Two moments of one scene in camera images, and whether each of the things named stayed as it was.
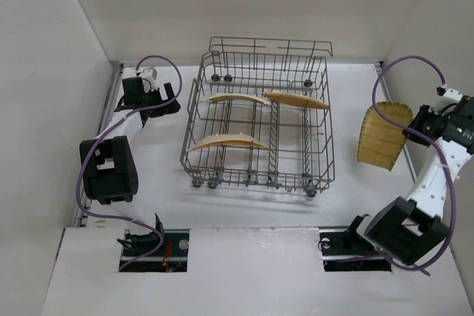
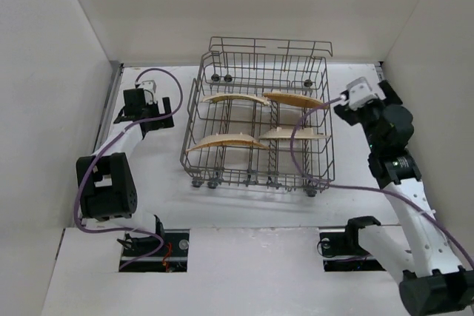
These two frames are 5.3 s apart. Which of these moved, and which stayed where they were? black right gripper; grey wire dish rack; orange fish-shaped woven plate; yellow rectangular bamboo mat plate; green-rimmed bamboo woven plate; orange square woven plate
Moved: green-rimmed bamboo woven plate; black right gripper
Stayed: grey wire dish rack; yellow rectangular bamboo mat plate; orange square woven plate; orange fish-shaped woven plate
